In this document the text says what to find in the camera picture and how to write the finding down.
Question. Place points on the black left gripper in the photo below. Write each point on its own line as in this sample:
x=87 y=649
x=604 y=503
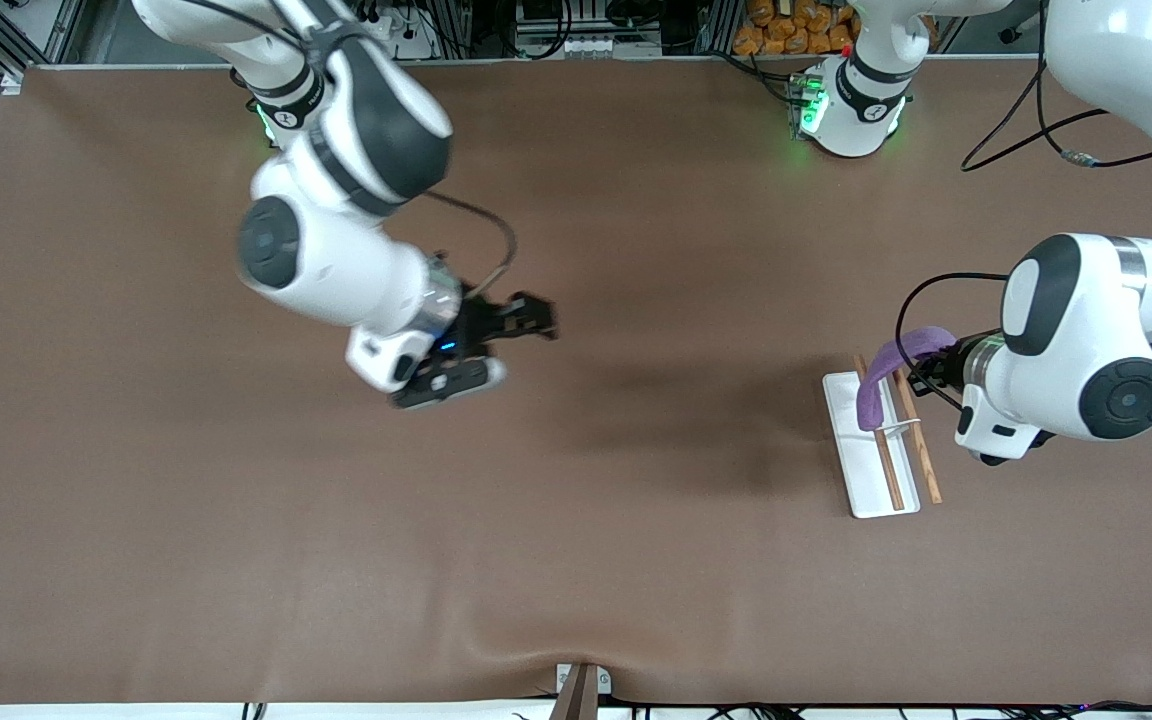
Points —
x=942 y=369

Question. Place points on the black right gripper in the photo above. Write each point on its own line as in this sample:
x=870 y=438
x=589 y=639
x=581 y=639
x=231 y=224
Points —
x=484 y=323

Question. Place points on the purple towel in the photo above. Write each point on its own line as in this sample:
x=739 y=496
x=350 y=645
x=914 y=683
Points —
x=881 y=380

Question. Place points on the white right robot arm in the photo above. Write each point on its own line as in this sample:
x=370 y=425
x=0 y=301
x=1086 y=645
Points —
x=346 y=260

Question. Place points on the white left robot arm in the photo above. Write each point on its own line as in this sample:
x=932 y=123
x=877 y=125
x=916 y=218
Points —
x=1086 y=330

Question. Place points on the white rack base tray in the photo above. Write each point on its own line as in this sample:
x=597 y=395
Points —
x=861 y=470

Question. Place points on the long white socket strip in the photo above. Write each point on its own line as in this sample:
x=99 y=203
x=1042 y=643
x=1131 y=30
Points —
x=586 y=46

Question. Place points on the white power strip with plugs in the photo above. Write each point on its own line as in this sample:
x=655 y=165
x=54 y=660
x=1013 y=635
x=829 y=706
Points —
x=396 y=30

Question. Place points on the orange snack bags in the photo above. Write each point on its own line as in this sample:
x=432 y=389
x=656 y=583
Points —
x=796 y=28

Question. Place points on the white rack bracket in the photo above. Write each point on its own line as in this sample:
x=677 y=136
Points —
x=901 y=427

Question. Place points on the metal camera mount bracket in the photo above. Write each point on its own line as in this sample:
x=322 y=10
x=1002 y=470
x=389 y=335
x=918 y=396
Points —
x=581 y=690

